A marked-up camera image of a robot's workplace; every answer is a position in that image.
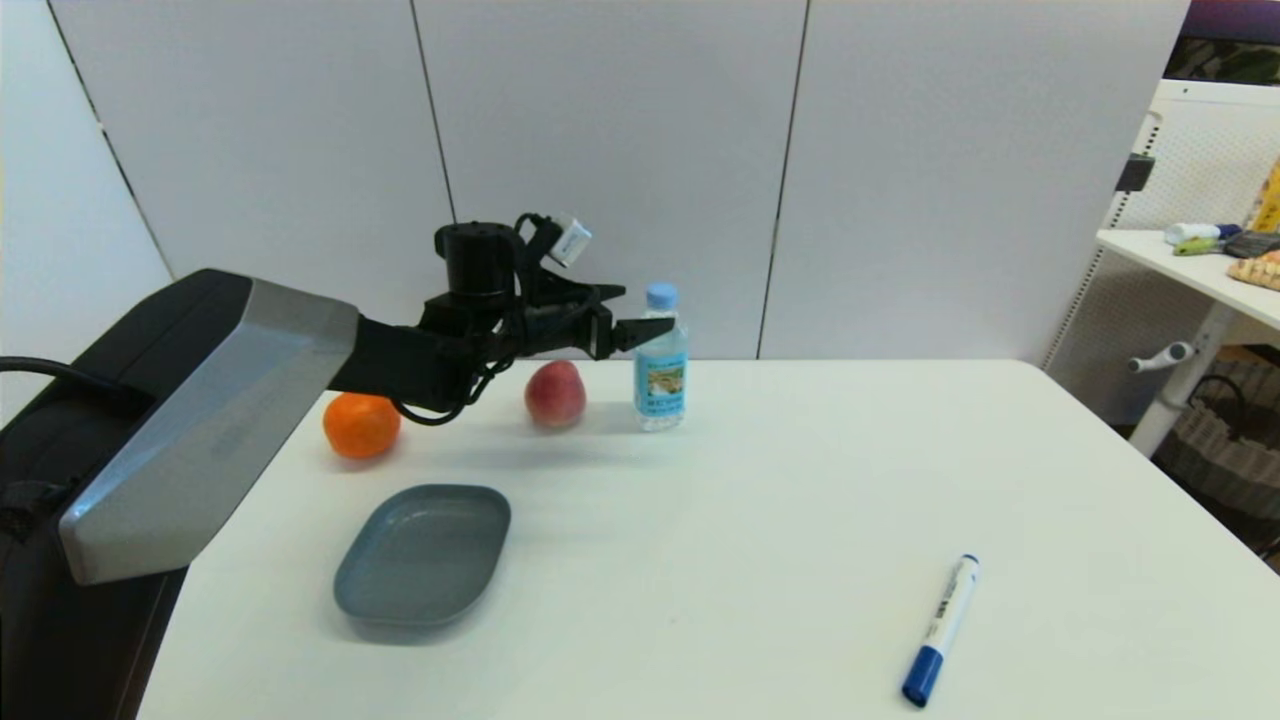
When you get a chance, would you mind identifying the clear soda water bottle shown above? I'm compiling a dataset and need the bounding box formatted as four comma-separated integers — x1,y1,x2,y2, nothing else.
634,282,691,433

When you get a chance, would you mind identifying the red apple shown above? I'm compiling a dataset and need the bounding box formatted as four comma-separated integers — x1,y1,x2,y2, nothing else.
524,360,588,431

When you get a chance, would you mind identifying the orange fruit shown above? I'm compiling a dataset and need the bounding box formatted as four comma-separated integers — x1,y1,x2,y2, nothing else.
322,392,403,461

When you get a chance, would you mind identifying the grey rounded plastic tray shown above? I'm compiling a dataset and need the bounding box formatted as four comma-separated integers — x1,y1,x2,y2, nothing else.
333,484,512,628

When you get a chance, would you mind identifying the blue capped whiteboard marker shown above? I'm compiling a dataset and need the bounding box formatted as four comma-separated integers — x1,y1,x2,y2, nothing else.
901,553,982,708

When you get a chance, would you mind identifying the white side table top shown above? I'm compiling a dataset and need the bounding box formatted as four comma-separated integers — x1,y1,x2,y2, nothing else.
1096,229,1280,331

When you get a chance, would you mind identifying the white side table leg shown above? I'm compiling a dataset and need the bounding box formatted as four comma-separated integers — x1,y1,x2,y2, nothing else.
1128,300,1261,459

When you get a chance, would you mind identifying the white and blue tube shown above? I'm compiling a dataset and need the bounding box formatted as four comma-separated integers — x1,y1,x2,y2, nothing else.
1164,222,1241,246

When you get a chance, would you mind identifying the white pegboard panel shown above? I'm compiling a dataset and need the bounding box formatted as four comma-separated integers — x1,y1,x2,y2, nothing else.
1040,80,1280,421

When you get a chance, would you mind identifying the woven wicker basket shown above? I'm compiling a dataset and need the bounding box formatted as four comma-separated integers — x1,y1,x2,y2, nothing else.
1150,360,1280,561

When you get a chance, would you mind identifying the tan bread loaf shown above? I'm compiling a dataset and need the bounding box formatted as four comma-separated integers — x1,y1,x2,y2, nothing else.
1226,250,1280,292

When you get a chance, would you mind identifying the yellow snack bag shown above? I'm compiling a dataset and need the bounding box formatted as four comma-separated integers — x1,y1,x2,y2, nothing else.
1246,158,1280,233

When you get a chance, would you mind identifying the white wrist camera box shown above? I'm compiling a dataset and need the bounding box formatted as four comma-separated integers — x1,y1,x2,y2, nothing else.
550,213,593,268

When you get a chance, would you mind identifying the black looping arm cable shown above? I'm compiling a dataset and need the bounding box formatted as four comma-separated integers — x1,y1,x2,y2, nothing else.
392,340,501,427

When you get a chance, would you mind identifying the black shoulder cable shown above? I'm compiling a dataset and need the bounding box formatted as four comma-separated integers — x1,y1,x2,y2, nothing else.
0,357,131,411

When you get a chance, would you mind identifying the white table crank handle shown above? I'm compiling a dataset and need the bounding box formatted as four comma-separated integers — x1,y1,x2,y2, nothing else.
1128,341,1197,375

